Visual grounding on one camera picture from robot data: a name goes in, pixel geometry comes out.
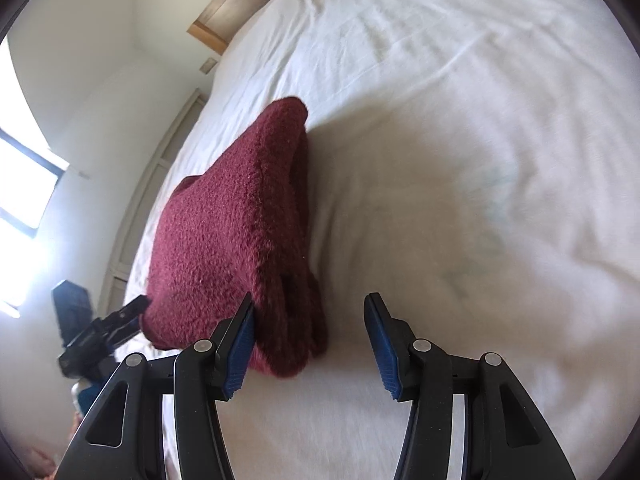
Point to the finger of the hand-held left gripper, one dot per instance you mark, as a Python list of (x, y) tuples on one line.
[(127, 317)]

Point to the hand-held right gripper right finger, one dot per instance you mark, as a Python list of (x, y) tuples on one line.
[(386, 360)]

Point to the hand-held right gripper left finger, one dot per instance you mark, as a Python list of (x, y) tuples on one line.
[(239, 355)]

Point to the maroon knit sweater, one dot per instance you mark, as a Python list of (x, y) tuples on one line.
[(225, 240)]

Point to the person's left hand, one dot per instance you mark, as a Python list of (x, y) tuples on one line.
[(89, 394)]

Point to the dark framed window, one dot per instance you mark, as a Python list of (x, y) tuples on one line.
[(30, 185)]

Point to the bed with white sheet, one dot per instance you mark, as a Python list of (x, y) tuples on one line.
[(450, 185)]

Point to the wooden headboard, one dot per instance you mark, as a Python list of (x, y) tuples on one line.
[(225, 15)]

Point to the beige wall switch plate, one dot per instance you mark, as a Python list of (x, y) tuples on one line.
[(208, 65)]

